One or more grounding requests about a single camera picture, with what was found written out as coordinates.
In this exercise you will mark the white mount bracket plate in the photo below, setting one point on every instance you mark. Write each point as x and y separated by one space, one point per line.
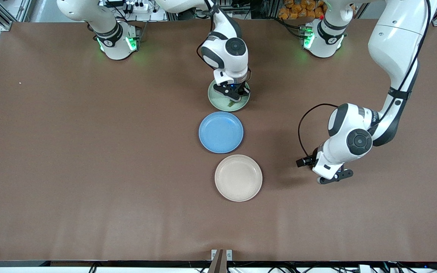
229 254

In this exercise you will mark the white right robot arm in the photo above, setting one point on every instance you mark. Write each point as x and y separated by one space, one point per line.
233 57

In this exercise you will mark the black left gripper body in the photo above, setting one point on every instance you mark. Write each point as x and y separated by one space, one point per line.
306 161

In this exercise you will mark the light green plate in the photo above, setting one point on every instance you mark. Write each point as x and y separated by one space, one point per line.
218 102

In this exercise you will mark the brown camera mount post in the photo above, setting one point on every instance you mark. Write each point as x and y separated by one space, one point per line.
217 263

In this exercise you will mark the green lettuce leaf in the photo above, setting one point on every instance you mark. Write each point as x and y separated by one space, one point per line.
230 102

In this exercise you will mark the beige plate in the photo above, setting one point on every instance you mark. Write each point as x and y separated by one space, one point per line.
238 178

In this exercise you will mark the white power strip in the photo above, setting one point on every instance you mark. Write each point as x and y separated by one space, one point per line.
137 7

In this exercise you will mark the blue plate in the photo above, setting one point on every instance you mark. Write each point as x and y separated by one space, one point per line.
220 132

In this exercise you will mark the orange snack packets pile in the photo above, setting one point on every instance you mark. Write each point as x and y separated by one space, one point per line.
298 9

